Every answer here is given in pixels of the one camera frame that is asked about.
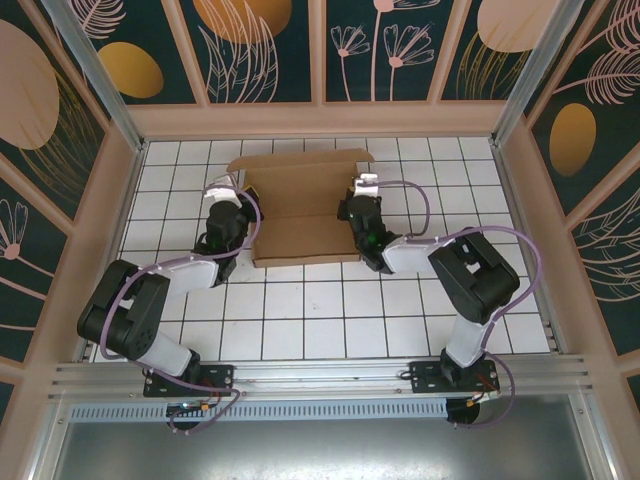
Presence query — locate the black base plate right arm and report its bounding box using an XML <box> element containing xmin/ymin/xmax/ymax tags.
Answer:
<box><xmin>408</xmin><ymin>360</ymin><xmax>501</xmax><ymax>394</ymax></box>

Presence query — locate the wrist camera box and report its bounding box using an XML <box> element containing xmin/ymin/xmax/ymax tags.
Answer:
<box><xmin>349</xmin><ymin>172</ymin><xmax>382</xmax><ymax>199</ymax></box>
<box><xmin>204</xmin><ymin>171</ymin><xmax>242</xmax><ymax>204</ymax></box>

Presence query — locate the slotted grey cable duct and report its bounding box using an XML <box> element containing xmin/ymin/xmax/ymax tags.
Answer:
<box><xmin>69</xmin><ymin>399</ymin><xmax>449</xmax><ymax>421</ymax></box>

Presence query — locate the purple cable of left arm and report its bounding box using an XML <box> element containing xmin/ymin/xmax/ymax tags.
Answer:
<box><xmin>98</xmin><ymin>185</ymin><xmax>264</xmax><ymax>434</ymax></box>

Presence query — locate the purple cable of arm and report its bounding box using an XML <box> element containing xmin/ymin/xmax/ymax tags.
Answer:
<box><xmin>98</xmin><ymin>185</ymin><xmax>264</xmax><ymax>434</ymax></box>
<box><xmin>374</xmin><ymin>178</ymin><xmax>546</xmax><ymax>431</ymax></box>

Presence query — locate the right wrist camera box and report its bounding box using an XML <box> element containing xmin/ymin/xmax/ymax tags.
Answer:
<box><xmin>349</xmin><ymin>172</ymin><xmax>382</xmax><ymax>199</ymax></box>

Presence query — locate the grey metal sheet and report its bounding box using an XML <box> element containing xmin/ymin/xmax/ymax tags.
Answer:
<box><xmin>29</xmin><ymin>394</ymin><xmax>616</xmax><ymax>480</ymax></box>

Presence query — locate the aluminium frame post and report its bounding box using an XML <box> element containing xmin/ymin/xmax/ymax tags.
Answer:
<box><xmin>489</xmin><ymin>0</ymin><xmax>599</xmax><ymax>149</ymax></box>
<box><xmin>39</xmin><ymin>0</ymin><xmax>149</xmax><ymax>156</ymax></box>

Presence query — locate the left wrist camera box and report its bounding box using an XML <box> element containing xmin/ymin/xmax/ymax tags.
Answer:
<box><xmin>204</xmin><ymin>171</ymin><xmax>242</xmax><ymax>204</ymax></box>

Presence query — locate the brown cardboard box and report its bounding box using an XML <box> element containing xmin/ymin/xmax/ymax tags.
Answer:
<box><xmin>227</xmin><ymin>148</ymin><xmax>376</xmax><ymax>269</ymax></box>

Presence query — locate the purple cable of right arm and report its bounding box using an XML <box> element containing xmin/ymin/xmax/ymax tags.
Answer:
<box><xmin>374</xmin><ymin>178</ymin><xmax>546</xmax><ymax>431</ymax></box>

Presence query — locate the black base plate left arm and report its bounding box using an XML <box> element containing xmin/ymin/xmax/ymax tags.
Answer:
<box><xmin>143</xmin><ymin>363</ymin><xmax>236</xmax><ymax>399</ymax></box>

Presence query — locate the aluminium mounting rail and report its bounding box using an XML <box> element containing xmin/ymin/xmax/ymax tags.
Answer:
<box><xmin>47</xmin><ymin>354</ymin><xmax>601</xmax><ymax>401</ymax></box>

